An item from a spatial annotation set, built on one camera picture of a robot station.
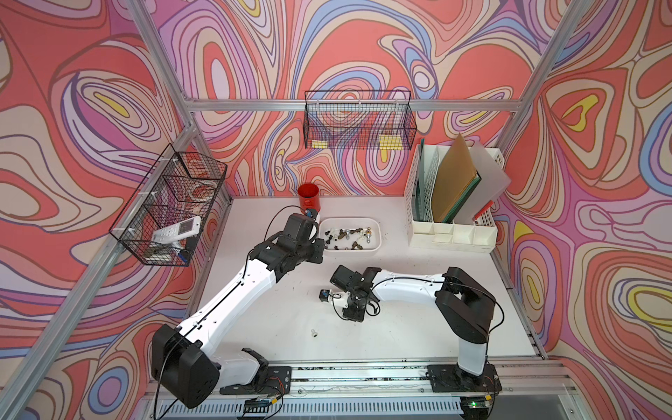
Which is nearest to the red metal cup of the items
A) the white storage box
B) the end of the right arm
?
the white storage box

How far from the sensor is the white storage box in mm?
1035

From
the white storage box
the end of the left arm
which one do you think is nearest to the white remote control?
the end of the left arm

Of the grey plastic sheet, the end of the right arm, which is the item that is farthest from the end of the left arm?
the grey plastic sheet

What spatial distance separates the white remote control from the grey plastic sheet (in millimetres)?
882

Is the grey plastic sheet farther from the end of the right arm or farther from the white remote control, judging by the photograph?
the white remote control

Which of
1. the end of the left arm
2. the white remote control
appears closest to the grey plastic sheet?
the end of the left arm

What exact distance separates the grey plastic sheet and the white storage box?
0.33 metres

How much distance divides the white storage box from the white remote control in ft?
1.50

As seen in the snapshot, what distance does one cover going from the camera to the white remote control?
69 cm
